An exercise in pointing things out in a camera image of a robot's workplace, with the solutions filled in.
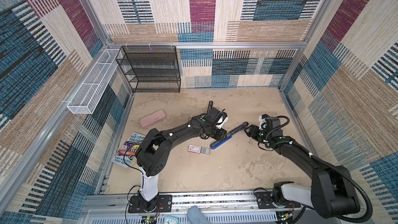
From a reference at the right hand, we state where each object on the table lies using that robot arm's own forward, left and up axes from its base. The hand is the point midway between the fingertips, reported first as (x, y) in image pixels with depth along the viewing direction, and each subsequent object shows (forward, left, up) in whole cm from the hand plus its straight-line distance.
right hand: (247, 133), depth 89 cm
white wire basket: (+25, +91, +13) cm, 96 cm away
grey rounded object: (-37, +30, -4) cm, 48 cm away
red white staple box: (-6, +30, -6) cm, 31 cm away
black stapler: (+24, +20, -5) cm, 32 cm away
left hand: (-1, +14, +1) cm, 14 cm away
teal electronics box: (-38, +41, -4) cm, 56 cm away
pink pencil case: (+15, +57, -5) cm, 59 cm away
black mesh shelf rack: (+47, +60, +10) cm, 77 cm away
